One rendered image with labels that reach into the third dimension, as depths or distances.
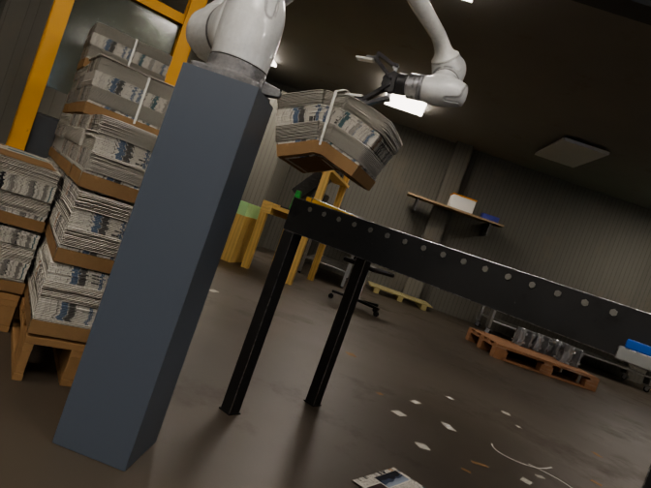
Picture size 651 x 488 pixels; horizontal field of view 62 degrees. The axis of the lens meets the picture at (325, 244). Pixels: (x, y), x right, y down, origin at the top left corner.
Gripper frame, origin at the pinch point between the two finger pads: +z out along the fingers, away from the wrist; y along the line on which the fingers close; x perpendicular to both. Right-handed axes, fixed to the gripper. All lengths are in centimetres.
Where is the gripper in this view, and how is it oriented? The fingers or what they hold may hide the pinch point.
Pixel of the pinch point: (354, 76)
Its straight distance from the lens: 209.1
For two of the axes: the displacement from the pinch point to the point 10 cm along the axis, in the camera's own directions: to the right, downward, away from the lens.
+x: 2.8, 1.0, 9.6
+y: -2.8, 9.6, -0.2
